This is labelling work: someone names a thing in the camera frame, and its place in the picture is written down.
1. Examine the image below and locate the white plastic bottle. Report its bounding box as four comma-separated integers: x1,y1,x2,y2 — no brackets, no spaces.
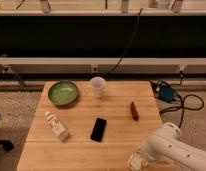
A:
45,111,68,141

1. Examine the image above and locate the blue power box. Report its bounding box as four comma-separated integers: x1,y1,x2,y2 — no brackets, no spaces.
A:
158,86,174,102

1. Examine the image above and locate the dark red small object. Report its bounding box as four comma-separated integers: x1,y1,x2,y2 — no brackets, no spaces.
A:
130,102,139,121

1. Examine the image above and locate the black smartphone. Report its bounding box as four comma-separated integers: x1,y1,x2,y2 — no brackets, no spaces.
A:
90,118,107,142

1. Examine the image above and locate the green ceramic bowl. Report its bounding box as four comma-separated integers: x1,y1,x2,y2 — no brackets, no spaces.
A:
48,81,79,106

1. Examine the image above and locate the black chair base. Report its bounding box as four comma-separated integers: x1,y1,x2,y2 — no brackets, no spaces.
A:
0,140,14,152

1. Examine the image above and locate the black hanging cable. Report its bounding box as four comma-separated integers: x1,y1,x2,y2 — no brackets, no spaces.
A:
103,7,144,78

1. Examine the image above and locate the white rectangular sponge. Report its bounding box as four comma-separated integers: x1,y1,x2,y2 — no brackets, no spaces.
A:
127,152,143,171

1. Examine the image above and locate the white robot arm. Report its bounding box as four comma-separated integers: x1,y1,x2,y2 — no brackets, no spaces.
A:
140,122,206,171

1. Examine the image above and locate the white wall outlet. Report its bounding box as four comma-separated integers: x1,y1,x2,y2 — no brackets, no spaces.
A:
92,65,98,73

